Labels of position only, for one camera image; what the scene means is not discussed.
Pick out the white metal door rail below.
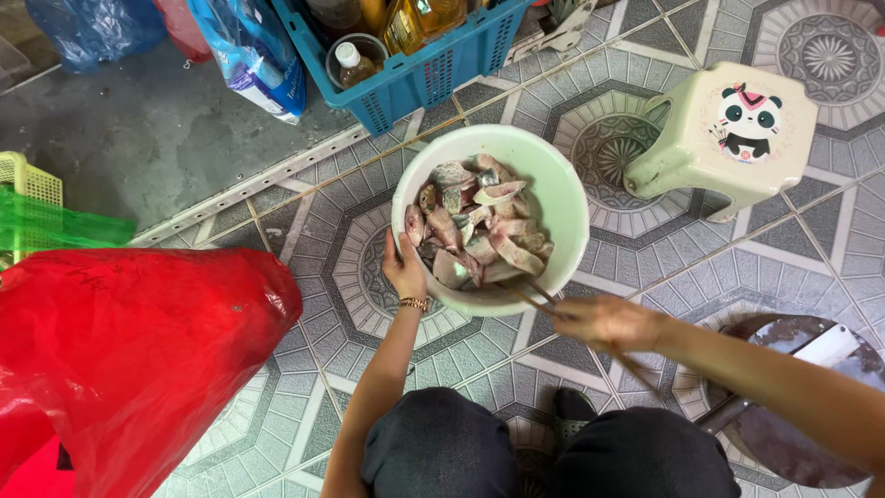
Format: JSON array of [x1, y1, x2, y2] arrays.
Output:
[[128, 123, 371, 248]]

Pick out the white plastic stand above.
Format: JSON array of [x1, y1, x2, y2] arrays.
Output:
[[505, 0, 599, 66]]

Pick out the green plastic bag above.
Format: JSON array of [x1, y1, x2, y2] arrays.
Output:
[[0, 185, 137, 253]]

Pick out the small red plastic bag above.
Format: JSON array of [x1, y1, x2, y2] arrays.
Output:
[[152, 0, 214, 65]]

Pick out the blue printed plastic packet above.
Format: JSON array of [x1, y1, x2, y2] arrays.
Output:
[[187, 0, 307, 125]]

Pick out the person's left leg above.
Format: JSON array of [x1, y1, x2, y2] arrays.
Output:
[[361, 387, 521, 498]]

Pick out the yellow plastic basket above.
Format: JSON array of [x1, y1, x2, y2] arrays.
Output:
[[0, 151, 65, 267]]

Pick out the person's left hand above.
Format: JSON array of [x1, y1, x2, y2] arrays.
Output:
[[382, 229, 430, 300]]

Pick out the cream panda print plastic stool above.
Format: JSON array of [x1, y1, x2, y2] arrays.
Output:
[[622, 61, 820, 224]]

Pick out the person's right leg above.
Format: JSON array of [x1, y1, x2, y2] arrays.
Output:
[[553, 407, 742, 498]]

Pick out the pile of raw fish pieces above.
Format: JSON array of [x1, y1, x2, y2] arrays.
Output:
[[404, 154, 555, 291]]

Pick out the black slipper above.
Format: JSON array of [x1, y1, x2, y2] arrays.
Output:
[[553, 387, 597, 451]]

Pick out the round wooden cutting board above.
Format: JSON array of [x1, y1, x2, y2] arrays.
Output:
[[705, 313, 885, 491]]

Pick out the pale green plastic bowl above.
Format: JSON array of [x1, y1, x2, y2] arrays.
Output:
[[390, 124, 590, 318]]

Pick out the person's right hand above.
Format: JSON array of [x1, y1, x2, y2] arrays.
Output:
[[551, 295, 664, 356]]

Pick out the wooden chopstick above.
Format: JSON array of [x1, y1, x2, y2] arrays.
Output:
[[527, 278, 575, 316], [496, 281, 659, 392]]

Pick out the blue plastic crate with bottles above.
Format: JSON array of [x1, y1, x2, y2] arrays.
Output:
[[271, 0, 533, 137]]

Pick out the large red plastic bag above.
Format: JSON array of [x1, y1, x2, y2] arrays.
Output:
[[0, 248, 304, 498]]

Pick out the dark blue plastic bag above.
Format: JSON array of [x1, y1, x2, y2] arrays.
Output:
[[26, 0, 167, 73]]

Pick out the cleaver with dark handle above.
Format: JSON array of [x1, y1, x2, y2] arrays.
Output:
[[695, 324, 861, 435]]

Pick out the person's leg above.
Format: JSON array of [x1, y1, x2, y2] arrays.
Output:
[[361, 387, 521, 498], [553, 407, 742, 498]]

